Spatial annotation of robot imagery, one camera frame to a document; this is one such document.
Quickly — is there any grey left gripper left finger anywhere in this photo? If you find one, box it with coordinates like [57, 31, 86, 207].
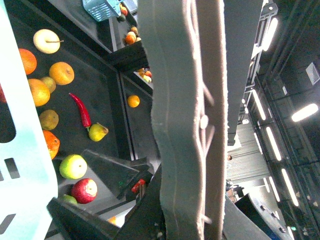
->
[138, 0, 206, 240]

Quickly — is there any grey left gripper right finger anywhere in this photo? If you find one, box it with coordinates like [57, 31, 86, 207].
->
[197, 0, 228, 240]

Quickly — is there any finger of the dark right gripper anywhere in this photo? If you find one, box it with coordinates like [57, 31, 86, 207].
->
[81, 149, 150, 200]

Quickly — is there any large light blue basket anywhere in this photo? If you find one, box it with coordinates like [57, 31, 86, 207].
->
[0, 1, 58, 240]

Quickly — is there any red apple front right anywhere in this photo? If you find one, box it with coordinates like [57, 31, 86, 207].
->
[71, 178, 98, 204]

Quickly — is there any green apple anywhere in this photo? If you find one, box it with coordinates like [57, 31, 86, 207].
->
[59, 154, 88, 180]

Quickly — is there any yellow green pear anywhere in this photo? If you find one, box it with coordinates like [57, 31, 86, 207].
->
[88, 123, 109, 142]

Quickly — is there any small blue basket far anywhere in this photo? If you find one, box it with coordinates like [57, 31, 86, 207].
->
[82, 0, 123, 22]

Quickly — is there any red chili pepper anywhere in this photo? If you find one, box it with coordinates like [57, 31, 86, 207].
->
[68, 93, 92, 131]

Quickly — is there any large orange front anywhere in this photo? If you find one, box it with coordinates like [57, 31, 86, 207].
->
[43, 130, 60, 160]

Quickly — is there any kiwi lower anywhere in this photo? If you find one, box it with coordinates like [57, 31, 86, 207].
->
[39, 109, 59, 131]

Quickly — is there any kiwi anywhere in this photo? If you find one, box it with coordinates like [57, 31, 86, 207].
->
[39, 109, 59, 131]
[40, 76, 57, 93]

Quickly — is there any yellow apple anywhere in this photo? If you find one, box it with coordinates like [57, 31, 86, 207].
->
[49, 61, 75, 86]

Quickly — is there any yellow orange fruit centre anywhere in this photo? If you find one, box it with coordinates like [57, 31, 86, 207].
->
[28, 78, 51, 107]

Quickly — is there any kiwi upper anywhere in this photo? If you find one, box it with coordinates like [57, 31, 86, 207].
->
[40, 76, 57, 93]

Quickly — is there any white pear with stem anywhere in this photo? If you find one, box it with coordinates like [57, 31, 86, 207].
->
[33, 29, 64, 54]

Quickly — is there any small tangerine centre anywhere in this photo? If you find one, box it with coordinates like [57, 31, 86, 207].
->
[18, 48, 37, 75]

